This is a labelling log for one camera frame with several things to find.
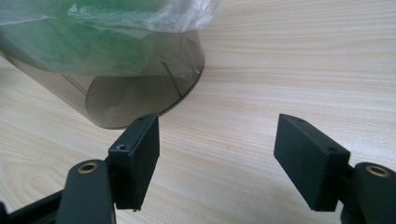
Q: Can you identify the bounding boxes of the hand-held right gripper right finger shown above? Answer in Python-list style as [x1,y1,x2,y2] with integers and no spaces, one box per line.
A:
[273,113,351,213]

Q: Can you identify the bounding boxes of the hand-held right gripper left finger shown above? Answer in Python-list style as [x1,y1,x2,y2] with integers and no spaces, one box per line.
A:
[107,112,161,212]

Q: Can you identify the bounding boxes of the transparent grey plastic bin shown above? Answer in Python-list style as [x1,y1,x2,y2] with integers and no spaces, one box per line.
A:
[0,29,206,131]

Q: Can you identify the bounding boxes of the clear plastic bag green contents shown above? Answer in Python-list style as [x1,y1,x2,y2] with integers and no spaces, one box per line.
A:
[0,0,224,77]

